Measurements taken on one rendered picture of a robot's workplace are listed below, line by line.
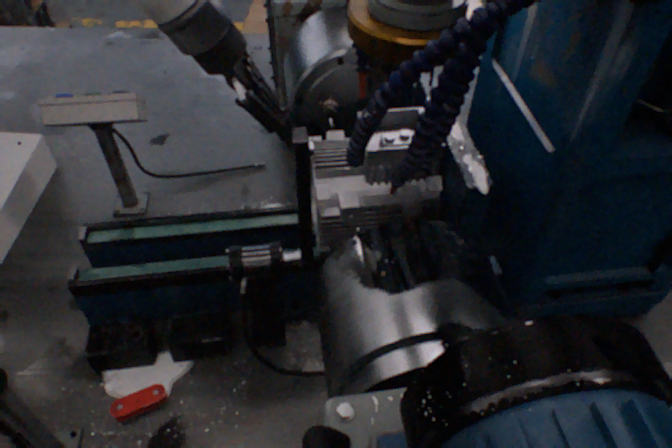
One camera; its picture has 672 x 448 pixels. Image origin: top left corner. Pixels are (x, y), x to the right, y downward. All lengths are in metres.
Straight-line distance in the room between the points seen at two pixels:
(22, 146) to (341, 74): 0.74
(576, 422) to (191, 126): 1.27
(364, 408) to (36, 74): 1.50
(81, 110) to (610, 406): 0.98
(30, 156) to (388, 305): 0.96
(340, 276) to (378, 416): 0.20
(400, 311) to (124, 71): 1.33
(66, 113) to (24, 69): 0.76
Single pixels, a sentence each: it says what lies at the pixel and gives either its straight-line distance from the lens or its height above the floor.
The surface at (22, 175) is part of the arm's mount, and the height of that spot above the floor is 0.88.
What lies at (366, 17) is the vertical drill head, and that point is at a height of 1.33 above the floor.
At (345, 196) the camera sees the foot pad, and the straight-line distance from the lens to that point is 0.83.
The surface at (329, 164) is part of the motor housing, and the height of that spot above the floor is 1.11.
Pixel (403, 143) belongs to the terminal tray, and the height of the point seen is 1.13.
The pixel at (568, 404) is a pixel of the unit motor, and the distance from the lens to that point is 0.35.
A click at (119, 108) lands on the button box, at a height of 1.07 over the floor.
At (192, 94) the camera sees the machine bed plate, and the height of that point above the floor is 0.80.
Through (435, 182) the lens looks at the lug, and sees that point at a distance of 0.85.
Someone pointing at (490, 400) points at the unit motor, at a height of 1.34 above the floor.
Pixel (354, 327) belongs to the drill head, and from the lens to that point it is 0.62.
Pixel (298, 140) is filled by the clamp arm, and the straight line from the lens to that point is 0.65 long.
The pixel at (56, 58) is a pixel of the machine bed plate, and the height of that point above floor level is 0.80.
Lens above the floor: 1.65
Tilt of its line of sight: 47 degrees down
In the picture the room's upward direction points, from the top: 1 degrees clockwise
